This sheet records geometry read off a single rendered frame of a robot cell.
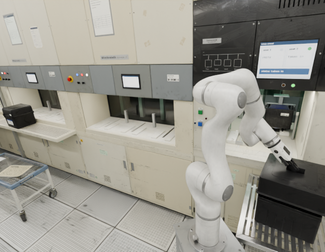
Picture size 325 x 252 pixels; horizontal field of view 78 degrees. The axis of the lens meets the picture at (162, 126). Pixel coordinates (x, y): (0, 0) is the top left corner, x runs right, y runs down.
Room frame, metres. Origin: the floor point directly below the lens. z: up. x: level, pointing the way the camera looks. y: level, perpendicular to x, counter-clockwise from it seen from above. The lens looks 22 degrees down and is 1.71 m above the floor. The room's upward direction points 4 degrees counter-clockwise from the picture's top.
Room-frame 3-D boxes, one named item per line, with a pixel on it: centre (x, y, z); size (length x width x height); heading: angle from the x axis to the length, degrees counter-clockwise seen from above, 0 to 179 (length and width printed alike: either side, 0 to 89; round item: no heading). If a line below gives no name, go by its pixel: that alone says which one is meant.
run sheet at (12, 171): (1.97, 1.73, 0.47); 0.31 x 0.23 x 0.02; 82
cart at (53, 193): (2.08, 1.88, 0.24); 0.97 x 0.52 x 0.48; 63
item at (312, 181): (0.85, -0.67, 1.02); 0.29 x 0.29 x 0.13; 52
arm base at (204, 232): (0.73, -0.19, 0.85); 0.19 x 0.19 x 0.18
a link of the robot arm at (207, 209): (0.76, -0.18, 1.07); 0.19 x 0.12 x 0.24; 34
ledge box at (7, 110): (2.58, 1.91, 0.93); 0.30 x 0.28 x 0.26; 57
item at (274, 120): (1.73, -1.09, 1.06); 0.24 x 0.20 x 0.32; 60
